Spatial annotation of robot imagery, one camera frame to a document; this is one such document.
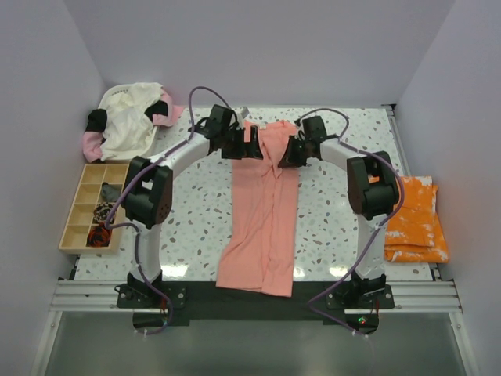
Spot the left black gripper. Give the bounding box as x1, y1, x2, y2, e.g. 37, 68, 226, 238
221, 126, 262, 161

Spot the salmon pink t-shirt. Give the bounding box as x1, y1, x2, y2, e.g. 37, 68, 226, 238
216, 120, 299, 298

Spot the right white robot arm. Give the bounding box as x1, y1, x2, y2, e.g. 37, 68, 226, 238
216, 116, 401, 308

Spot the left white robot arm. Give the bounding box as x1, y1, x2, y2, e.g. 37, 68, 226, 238
121, 105, 264, 307

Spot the cream white garment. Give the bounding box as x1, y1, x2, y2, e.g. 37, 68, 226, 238
97, 81, 165, 162

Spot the white laundry basket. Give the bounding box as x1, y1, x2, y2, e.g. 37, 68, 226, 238
99, 85, 157, 164

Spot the folded orange white t-shirt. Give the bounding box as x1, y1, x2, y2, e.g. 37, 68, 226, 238
384, 176, 450, 263

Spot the grey item in tray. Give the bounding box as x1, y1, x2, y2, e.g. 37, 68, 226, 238
100, 182, 121, 202

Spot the black garment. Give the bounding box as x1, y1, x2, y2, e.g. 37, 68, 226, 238
85, 109, 107, 133

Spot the light pink garment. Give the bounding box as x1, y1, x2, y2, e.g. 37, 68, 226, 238
82, 132, 103, 163

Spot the patterned item in tray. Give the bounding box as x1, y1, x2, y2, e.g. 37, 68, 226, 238
92, 202, 114, 223

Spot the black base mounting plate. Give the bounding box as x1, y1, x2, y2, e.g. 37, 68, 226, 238
116, 280, 395, 328

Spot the orange black item in tray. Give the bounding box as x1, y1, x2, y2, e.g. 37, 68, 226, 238
86, 222, 113, 248

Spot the wooden compartment tray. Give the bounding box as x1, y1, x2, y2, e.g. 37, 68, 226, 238
59, 164, 128, 255

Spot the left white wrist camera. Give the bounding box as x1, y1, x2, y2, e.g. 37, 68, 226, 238
234, 107, 250, 127

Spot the aluminium frame rail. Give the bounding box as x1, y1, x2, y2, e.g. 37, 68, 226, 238
29, 277, 126, 376

